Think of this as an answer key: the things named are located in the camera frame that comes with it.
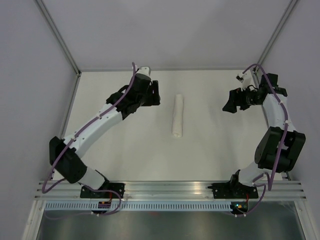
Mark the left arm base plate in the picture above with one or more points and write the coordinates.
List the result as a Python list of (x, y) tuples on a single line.
[(109, 190)]

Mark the aluminium frame post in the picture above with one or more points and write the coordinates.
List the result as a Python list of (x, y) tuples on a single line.
[(57, 35), (289, 10)]

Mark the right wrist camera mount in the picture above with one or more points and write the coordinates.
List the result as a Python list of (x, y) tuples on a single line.
[(245, 79)]

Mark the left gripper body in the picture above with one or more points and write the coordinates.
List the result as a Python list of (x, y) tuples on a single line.
[(145, 100)]

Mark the right aluminium frame post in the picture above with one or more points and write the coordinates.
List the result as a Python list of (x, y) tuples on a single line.
[(289, 10)]

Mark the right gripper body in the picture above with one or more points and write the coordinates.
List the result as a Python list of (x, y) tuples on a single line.
[(247, 98)]

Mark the front aluminium rail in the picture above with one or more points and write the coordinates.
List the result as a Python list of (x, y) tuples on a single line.
[(171, 191)]

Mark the white slotted cable duct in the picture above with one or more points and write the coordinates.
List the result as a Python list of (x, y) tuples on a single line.
[(211, 206)]

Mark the left aluminium frame post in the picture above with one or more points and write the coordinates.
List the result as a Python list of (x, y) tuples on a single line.
[(57, 35)]

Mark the white cloth napkin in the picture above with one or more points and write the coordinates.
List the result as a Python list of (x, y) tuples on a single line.
[(177, 117)]

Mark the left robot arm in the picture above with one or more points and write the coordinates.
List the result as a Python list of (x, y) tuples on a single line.
[(65, 155)]

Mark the back aluminium frame rail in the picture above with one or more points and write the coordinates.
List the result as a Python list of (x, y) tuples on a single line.
[(129, 69)]

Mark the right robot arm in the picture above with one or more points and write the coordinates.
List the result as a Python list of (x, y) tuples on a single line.
[(252, 174)]

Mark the left side aluminium rail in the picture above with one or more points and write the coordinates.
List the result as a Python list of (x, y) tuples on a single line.
[(69, 105)]

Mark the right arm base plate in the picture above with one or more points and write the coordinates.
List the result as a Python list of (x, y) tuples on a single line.
[(228, 190)]

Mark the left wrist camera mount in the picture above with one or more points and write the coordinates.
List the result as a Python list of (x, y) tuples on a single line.
[(144, 70)]

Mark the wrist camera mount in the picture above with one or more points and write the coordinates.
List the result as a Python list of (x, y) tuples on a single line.
[(144, 70), (245, 79)]

